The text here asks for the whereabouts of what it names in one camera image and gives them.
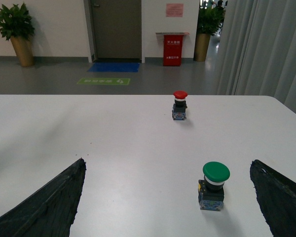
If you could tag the right potted green plant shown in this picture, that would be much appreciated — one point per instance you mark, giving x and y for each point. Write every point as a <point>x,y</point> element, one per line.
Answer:
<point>209,21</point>

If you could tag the red push button switch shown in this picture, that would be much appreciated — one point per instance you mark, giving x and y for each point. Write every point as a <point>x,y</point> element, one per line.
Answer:
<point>179,106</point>

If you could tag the green floor sign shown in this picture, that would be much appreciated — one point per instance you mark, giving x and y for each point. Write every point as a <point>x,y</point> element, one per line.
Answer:
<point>104,81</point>

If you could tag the pink wall notice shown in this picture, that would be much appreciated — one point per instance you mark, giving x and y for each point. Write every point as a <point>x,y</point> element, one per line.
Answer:
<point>174,9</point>

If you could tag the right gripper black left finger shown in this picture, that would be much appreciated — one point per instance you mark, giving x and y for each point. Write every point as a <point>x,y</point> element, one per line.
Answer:
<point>51,210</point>

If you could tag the green push button switch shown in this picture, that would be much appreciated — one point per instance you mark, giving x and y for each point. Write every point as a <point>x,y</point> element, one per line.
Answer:
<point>210,188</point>

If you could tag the grey door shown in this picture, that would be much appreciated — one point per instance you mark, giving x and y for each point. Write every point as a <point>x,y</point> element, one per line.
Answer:
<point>114,30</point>

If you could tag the red fire extinguisher box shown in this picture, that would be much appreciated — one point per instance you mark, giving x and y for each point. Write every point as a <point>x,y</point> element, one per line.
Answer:
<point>172,47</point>

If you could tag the potted green plant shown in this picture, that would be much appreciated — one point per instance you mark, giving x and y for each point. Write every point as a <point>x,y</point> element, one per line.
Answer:
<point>209,21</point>
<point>16,26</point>

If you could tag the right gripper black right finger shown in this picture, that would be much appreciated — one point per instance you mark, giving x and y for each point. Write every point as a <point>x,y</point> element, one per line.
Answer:
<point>276,196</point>

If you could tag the blue floor mat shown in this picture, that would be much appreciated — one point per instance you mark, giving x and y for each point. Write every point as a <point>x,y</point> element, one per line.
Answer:
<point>115,67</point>

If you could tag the left potted green plant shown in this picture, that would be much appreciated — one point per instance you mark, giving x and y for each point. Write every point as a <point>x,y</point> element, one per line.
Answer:
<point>16,26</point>

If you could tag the right grey curtain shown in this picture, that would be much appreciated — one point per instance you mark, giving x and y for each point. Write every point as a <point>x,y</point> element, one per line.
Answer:
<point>257,53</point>

